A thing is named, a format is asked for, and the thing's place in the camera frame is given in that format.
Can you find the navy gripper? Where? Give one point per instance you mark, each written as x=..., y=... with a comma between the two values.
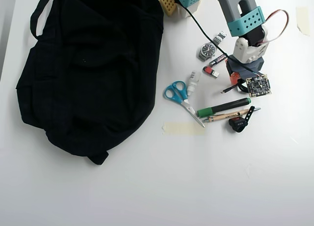
x=236, y=77

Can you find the grey and teal robot arm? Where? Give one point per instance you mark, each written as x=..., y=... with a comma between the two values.
x=243, y=17

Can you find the black fabric bag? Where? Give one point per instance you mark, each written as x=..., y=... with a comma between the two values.
x=86, y=76

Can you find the black aa battery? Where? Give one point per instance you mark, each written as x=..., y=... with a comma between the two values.
x=218, y=60

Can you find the red and black usb stick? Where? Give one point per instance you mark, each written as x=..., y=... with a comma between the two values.
x=208, y=70

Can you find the green and black marker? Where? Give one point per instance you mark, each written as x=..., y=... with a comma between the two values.
x=220, y=108

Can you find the steel wristwatch with dark dial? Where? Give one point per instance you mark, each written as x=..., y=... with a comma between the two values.
x=208, y=49

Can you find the beige ballpoint pen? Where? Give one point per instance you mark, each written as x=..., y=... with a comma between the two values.
x=225, y=116

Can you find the small white plastic bottle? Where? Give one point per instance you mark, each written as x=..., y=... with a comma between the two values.
x=192, y=82

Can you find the wide masking tape strip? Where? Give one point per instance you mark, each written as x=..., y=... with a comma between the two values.
x=184, y=128

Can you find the torn masking tape piece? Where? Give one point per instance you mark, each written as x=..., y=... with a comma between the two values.
x=303, y=22

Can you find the yellow perforated block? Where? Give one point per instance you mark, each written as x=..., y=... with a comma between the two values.
x=168, y=3

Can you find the bare camera circuit board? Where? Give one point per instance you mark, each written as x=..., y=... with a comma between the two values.
x=258, y=86

